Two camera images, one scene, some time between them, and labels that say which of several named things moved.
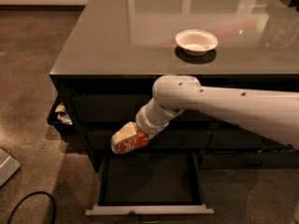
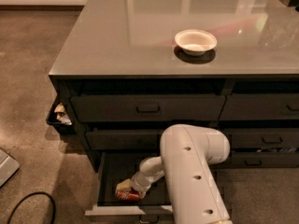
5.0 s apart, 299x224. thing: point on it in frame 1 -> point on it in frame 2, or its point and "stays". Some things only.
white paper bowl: [196, 42] stays
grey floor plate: [8, 166] stays
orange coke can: [132, 144] -> [130, 195]
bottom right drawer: [273, 159] stays
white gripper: [146, 122] -> [138, 183]
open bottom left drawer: [149, 183] stays
